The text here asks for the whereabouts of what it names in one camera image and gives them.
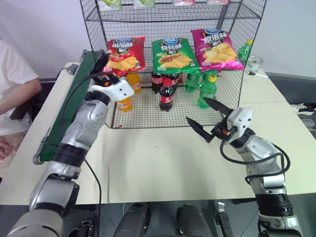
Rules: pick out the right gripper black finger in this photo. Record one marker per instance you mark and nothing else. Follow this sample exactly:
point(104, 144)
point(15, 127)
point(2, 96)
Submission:
point(198, 128)
point(218, 105)

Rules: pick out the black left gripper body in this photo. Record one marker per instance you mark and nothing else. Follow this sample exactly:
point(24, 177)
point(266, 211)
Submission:
point(105, 78)

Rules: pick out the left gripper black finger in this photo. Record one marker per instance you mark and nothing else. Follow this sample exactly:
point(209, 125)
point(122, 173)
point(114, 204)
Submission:
point(96, 67)
point(104, 57)

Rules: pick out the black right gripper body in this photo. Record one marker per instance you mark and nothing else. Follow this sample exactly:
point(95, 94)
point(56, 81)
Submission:
point(222, 132)

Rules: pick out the person's bare forearm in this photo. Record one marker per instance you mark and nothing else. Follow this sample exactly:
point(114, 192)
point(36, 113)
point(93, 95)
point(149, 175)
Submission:
point(19, 97)

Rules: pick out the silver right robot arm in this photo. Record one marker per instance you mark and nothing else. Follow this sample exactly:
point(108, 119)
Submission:
point(266, 158)

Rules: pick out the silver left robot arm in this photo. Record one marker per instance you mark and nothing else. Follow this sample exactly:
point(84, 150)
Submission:
point(81, 123)

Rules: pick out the grey conveyor motor box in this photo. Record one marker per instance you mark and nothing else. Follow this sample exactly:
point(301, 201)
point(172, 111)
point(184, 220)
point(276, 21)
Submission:
point(73, 69)

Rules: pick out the green conveyor belt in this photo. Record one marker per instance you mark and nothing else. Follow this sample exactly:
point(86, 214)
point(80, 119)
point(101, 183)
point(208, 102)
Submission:
point(71, 98)

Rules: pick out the person's hand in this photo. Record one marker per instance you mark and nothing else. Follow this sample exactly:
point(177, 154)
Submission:
point(5, 148)

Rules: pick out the green soda bottle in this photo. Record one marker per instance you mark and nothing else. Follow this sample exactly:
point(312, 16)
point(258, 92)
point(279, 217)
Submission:
point(192, 81)
point(244, 51)
point(207, 91)

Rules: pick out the red chip bag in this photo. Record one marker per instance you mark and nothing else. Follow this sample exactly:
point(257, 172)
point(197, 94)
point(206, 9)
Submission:
point(126, 53)

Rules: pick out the orange soda bottle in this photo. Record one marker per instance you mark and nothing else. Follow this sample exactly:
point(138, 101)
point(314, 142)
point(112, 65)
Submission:
point(135, 82)
point(124, 105)

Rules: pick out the cola bottle red label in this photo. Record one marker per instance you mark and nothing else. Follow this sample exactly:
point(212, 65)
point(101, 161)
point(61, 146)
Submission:
point(175, 80)
point(156, 82)
point(167, 96)

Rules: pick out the white marker pen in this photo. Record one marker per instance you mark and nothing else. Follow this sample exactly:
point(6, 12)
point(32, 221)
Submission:
point(258, 74)

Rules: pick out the green snack packet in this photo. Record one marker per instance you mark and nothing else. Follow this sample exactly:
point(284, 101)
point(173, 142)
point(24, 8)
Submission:
point(109, 3)
point(145, 3)

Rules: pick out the pink chip bag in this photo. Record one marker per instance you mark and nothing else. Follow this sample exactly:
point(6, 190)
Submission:
point(217, 49)

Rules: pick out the white paper cup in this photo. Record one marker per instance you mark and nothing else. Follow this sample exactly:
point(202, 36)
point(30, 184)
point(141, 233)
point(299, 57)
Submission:
point(255, 63)

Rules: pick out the green chip bag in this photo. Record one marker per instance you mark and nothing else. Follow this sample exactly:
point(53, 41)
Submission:
point(172, 55)

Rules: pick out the person in white shirt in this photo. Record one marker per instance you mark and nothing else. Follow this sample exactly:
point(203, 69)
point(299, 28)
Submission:
point(12, 71)

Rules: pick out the black metal clamp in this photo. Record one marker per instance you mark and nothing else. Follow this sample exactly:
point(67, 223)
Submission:
point(223, 219)

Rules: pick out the dark rounded shape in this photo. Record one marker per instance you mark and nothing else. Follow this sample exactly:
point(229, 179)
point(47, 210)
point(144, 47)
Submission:
point(133, 219)
point(192, 222)

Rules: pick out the pink snack packet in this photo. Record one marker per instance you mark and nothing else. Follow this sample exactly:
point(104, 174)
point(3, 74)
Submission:
point(184, 2)

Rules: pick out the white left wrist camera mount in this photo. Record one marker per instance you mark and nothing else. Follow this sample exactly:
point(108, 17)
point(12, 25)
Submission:
point(118, 89)

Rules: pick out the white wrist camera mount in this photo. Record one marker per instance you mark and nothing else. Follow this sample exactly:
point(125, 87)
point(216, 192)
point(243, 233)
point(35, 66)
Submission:
point(240, 118)
point(118, 89)

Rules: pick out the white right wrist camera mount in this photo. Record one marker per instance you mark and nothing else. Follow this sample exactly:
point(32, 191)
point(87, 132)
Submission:
point(240, 118)

